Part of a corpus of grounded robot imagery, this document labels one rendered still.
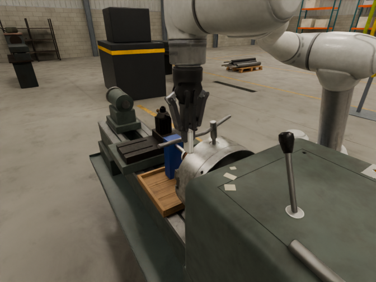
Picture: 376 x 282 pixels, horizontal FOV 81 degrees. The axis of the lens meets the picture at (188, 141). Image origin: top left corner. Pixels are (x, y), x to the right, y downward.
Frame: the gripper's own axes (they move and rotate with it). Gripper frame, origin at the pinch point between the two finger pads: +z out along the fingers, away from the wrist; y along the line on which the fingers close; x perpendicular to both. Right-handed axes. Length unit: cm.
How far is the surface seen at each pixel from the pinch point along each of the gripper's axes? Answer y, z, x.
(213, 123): -12.9, -1.4, -4.2
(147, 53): -193, -3, -445
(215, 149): -12.9, 7.2, -2.5
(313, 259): 2.5, 5.6, 38.3
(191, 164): -5.1, 12.0, -5.7
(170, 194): -9, 41, -28
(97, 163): 3, 70, -135
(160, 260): 0, 76, -25
